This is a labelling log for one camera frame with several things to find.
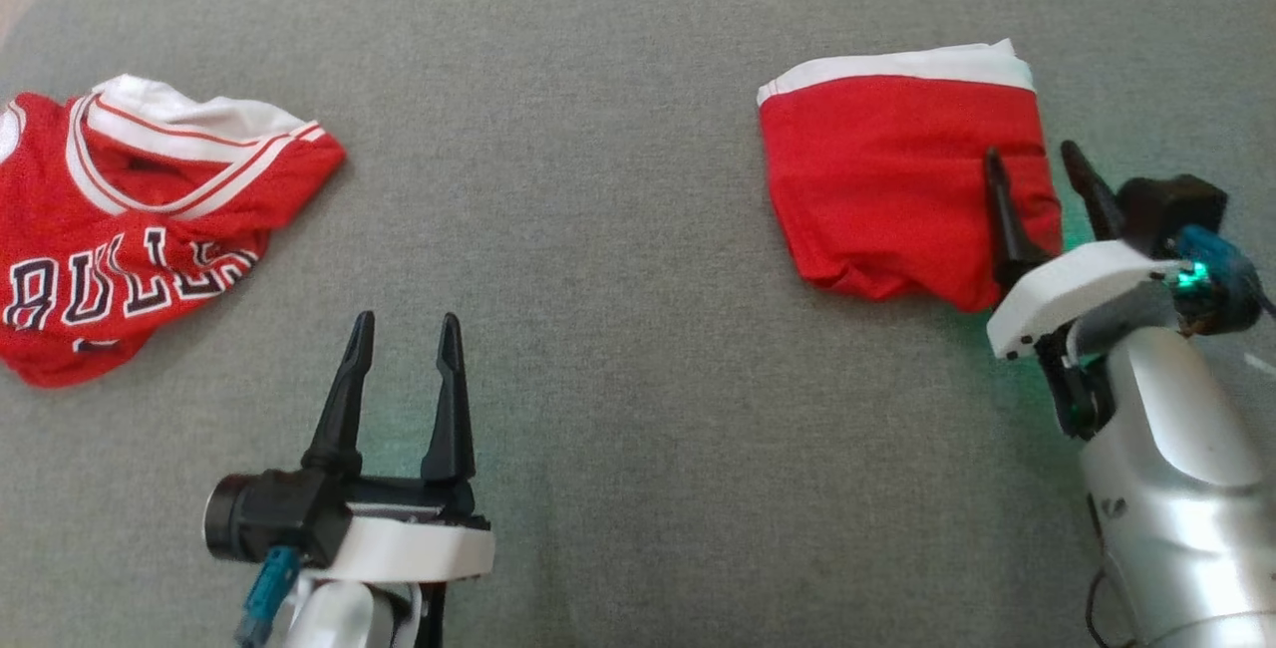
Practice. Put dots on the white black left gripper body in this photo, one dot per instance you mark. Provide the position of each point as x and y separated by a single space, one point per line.
419 548

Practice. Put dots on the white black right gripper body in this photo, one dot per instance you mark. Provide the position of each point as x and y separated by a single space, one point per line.
1077 284

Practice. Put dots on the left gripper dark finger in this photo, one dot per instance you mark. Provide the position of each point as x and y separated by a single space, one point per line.
344 409
451 419

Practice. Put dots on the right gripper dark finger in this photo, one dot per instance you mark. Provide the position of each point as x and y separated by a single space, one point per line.
1095 199
1012 229

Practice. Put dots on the red Bulls basketball jersey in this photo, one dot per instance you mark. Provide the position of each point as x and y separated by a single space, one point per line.
40 219

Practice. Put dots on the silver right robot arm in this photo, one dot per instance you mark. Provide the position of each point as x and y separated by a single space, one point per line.
1176 508

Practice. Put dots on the red shorts white waistband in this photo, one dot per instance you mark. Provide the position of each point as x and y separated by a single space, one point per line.
877 179

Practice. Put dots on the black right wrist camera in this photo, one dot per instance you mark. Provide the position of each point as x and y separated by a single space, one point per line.
1166 209

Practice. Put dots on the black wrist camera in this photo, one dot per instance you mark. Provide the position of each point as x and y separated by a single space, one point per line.
284 513
1166 209

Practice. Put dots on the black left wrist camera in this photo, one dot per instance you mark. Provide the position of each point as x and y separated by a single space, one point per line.
284 513

